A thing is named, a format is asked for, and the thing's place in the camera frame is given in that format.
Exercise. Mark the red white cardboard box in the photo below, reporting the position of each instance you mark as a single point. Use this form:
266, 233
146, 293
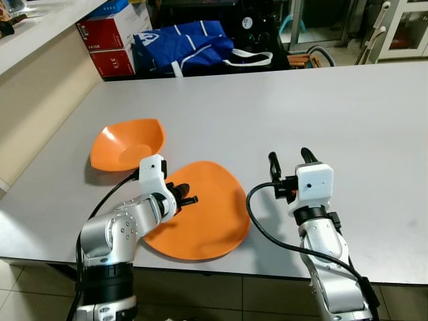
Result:
110, 27

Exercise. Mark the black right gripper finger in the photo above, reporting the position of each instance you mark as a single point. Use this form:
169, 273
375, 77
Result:
309, 156
274, 166

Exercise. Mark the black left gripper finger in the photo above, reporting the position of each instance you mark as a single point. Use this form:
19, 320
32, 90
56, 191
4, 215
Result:
190, 200
182, 190

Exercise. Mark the white glass door cabinet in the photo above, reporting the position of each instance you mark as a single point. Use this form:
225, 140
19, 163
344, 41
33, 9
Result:
408, 33

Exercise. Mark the red box with 315 print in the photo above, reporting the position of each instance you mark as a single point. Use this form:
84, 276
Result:
110, 63

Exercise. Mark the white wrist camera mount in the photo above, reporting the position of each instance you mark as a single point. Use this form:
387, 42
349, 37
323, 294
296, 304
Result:
152, 175
314, 184

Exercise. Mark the orange plastic bowl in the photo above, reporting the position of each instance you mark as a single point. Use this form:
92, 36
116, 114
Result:
120, 144

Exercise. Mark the orange plastic plate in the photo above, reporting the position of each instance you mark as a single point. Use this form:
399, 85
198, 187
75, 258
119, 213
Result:
214, 221

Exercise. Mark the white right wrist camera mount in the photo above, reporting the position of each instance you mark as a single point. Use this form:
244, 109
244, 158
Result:
314, 184

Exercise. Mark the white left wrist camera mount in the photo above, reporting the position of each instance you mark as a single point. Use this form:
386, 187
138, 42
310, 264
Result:
152, 175

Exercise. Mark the blue cardboard box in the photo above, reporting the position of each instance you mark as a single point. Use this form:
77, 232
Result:
110, 7

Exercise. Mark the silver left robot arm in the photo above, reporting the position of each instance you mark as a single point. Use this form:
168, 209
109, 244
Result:
110, 234

